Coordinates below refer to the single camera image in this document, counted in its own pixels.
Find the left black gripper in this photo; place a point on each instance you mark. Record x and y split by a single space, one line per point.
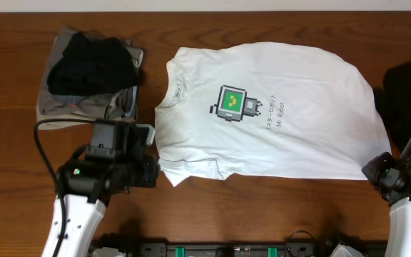
149 177

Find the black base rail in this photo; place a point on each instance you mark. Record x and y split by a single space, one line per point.
338 245

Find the grey folded garment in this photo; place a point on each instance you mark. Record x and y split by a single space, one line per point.
120 105

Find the black cloth pile right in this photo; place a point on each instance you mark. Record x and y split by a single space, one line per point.
393 103

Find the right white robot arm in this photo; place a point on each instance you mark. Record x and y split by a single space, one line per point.
399 242

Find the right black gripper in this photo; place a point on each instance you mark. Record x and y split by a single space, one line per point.
373 169

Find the black folded garment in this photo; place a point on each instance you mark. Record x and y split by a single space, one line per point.
92 67

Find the white printed t-shirt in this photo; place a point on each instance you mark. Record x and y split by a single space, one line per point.
266 109

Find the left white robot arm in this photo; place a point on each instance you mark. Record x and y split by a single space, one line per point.
73 225

